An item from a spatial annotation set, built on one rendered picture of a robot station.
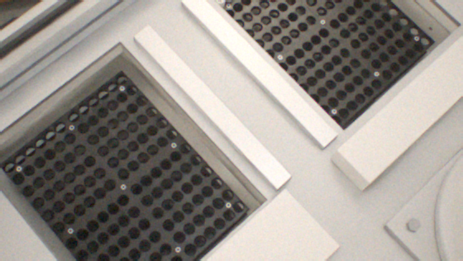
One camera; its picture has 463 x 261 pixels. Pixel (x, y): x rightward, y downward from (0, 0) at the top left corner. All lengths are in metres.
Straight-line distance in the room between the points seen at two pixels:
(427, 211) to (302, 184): 0.13
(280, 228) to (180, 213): 0.14
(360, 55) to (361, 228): 0.22
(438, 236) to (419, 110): 0.13
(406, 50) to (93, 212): 0.42
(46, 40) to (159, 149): 0.17
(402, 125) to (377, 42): 0.16
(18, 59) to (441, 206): 0.46
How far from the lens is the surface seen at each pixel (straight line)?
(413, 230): 0.67
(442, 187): 0.69
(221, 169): 0.78
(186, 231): 0.74
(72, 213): 0.72
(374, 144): 0.66
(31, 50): 0.69
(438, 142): 0.73
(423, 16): 0.86
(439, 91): 0.71
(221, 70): 0.71
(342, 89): 0.77
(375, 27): 0.81
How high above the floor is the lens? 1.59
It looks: 71 degrees down
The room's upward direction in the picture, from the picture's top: 10 degrees clockwise
